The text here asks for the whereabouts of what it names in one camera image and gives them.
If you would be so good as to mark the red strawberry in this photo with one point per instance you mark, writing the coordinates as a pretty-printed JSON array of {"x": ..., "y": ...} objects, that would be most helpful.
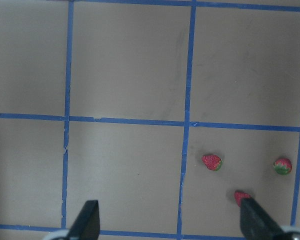
[
  {"x": 239, "y": 196},
  {"x": 212, "y": 162},
  {"x": 283, "y": 166}
]

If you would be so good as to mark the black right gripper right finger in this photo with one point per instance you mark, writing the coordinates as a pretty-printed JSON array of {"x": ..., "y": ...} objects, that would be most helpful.
[{"x": 256, "y": 223}]

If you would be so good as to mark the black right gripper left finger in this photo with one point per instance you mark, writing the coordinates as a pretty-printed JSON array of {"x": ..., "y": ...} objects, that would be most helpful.
[{"x": 87, "y": 224}]

